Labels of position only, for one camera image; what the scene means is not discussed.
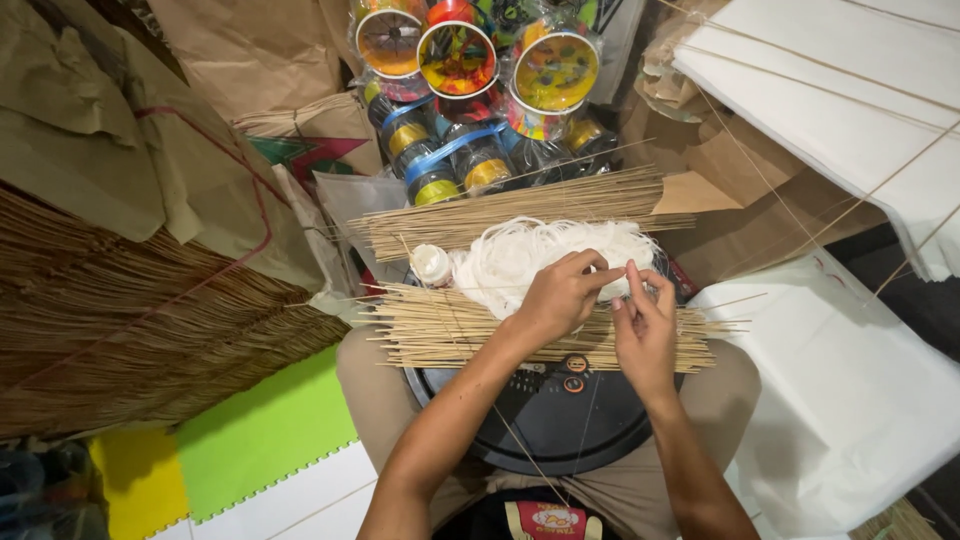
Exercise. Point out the red packet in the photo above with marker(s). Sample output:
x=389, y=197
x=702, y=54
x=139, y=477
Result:
x=681, y=277

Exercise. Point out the huge heap of bamboo strips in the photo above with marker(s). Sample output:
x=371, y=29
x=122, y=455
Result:
x=135, y=322

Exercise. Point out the white foam mat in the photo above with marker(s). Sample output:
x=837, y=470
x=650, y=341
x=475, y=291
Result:
x=300, y=502

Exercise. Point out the person's beige trousers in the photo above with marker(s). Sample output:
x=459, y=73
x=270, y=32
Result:
x=367, y=405

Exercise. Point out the pack of black thread spools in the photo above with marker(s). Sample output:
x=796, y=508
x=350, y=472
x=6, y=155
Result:
x=450, y=157

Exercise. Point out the person's black printed shirt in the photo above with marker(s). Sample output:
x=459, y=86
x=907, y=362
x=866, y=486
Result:
x=525, y=517

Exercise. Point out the tan brown paper sheet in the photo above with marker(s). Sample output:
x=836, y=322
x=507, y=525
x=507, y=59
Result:
x=255, y=45

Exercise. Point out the heap of colourful kite reels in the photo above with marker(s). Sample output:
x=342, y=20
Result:
x=457, y=56

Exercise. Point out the olive brown paper sheets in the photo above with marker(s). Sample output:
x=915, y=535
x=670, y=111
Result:
x=82, y=127

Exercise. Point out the black round lid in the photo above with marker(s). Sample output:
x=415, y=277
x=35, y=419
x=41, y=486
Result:
x=555, y=420

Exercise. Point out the person's left hand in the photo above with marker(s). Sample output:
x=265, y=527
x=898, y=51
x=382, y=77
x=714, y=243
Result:
x=559, y=300

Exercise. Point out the pile of short bamboo sticks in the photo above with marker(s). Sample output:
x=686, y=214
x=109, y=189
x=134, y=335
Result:
x=450, y=330

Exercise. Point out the yellow foam mat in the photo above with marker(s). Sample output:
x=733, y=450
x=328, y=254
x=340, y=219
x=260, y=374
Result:
x=139, y=480

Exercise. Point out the pile of long bamboo sticks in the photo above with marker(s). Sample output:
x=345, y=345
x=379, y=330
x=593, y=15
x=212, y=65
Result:
x=510, y=210

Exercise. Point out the clear plastic bag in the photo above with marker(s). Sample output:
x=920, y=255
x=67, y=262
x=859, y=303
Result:
x=356, y=202

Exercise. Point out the brown paper heap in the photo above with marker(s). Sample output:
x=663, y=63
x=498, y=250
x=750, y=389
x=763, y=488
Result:
x=742, y=202

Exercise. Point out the large white paper sheet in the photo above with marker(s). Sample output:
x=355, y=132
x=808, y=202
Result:
x=832, y=405

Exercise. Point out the person's right hand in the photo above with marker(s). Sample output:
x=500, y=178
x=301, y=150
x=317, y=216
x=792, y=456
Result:
x=649, y=345

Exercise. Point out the green foam mat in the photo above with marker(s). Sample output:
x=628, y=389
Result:
x=262, y=427

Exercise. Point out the white glue bottle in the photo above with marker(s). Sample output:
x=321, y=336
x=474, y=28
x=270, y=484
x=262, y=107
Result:
x=430, y=264

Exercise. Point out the dark plastic bag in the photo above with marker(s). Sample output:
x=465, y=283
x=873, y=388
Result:
x=45, y=495

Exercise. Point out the small bamboo strip pile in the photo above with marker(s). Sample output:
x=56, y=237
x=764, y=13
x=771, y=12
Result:
x=900, y=525

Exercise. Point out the bundle of brown paper kites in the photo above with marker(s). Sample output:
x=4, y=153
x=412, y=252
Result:
x=315, y=135

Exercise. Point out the stack of white paper kites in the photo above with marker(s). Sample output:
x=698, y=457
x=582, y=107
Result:
x=840, y=82

